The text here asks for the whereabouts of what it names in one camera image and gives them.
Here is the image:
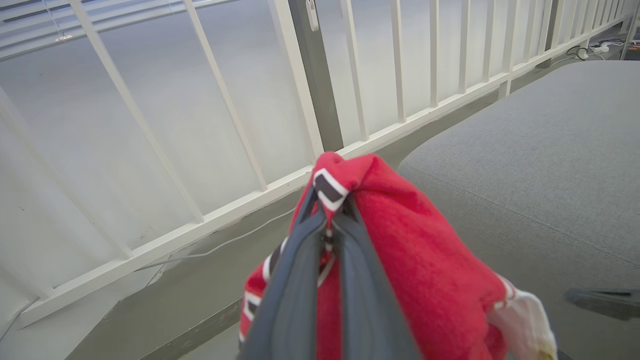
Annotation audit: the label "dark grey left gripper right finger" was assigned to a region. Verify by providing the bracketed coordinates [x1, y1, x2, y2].
[333, 196, 422, 360]

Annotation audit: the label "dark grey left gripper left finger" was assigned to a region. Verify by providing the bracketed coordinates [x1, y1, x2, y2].
[239, 191, 327, 360]

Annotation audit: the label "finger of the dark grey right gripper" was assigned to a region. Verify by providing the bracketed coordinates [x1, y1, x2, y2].
[565, 287, 640, 322]

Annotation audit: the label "red sports jersey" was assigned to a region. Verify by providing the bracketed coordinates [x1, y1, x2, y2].
[239, 151, 558, 360]

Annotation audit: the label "white metal railing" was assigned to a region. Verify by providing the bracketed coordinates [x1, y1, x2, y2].
[0, 0, 640, 331]

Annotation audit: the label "white window blinds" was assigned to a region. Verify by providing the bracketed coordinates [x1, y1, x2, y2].
[0, 0, 281, 62]

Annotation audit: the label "thin white floor cable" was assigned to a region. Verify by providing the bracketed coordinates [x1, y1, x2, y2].
[135, 207, 299, 273]

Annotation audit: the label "grey metal post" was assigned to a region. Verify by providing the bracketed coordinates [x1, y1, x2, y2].
[537, 0, 567, 69]
[287, 0, 345, 153]

